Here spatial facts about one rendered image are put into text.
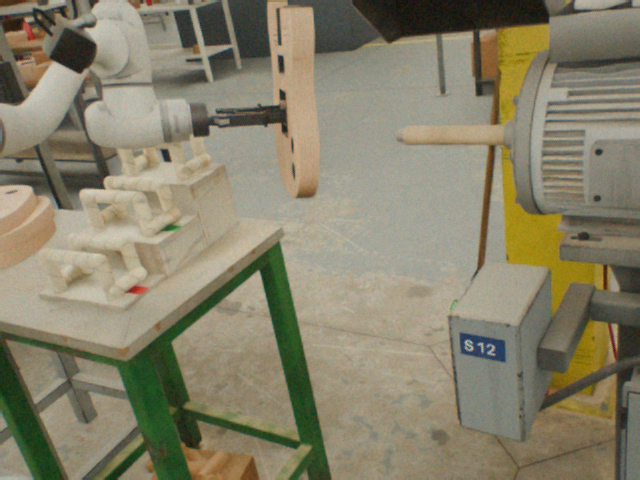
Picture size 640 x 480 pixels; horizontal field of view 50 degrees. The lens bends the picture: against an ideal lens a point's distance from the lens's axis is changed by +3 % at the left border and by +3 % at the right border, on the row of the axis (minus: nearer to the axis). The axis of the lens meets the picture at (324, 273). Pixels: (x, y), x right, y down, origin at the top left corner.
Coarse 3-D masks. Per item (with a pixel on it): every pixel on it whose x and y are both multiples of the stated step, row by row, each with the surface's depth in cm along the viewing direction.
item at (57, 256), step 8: (48, 248) 155; (40, 256) 155; (48, 256) 153; (56, 256) 152; (64, 256) 151; (72, 256) 150; (80, 256) 149; (88, 256) 148; (96, 256) 147; (104, 256) 147; (64, 264) 152; (72, 264) 151; (80, 264) 149; (88, 264) 148; (96, 264) 147
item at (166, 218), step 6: (168, 210) 163; (174, 210) 164; (162, 216) 161; (168, 216) 162; (174, 216) 163; (150, 222) 158; (156, 222) 159; (162, 222) 160; (168, 222) 162; (150, 228) 158; (156, 228) 158; (162, 228) 161
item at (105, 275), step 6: (102, 264) 147; (108, 264) 148; (96, 270) 148; (102, 270) 147; (108, 270) 148; (102, 276) 148; (108, 276) 148; (102, 282) 149; (108, 282) 149; (114, 282) 150; (102, 288) 150; (108, 288) 149; (108, 300) 151; (114, 300) 151
